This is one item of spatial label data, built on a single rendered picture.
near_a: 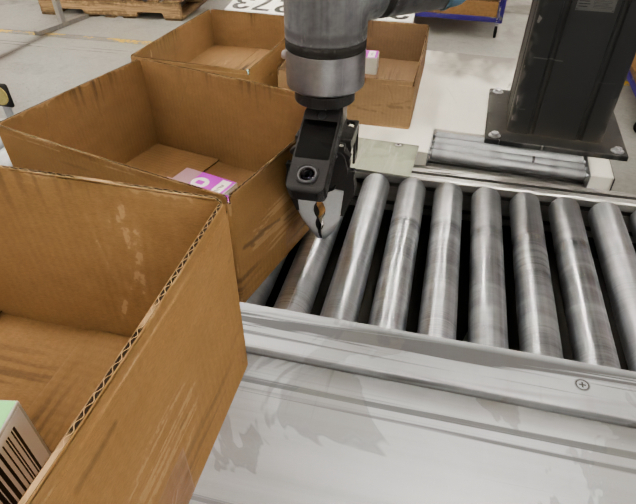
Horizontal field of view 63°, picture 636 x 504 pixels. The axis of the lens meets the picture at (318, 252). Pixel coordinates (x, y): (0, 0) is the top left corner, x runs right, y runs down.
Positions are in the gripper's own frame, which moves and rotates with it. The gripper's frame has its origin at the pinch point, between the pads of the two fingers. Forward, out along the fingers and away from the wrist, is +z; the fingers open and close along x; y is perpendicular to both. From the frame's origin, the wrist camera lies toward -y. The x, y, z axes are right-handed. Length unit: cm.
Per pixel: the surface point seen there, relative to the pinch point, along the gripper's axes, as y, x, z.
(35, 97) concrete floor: 188, 214, 80
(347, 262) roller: 0.9, -3.8, 5.3
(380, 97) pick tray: 44.7, -1.8, -1.1
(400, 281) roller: -1.3, -11.8, 5.4
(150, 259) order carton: -29.2, 6.4, -18.3
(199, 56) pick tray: 72, 50, 4
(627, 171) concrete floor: 179, -102, 80
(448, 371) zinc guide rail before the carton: -26.8, -17.2, -8.8
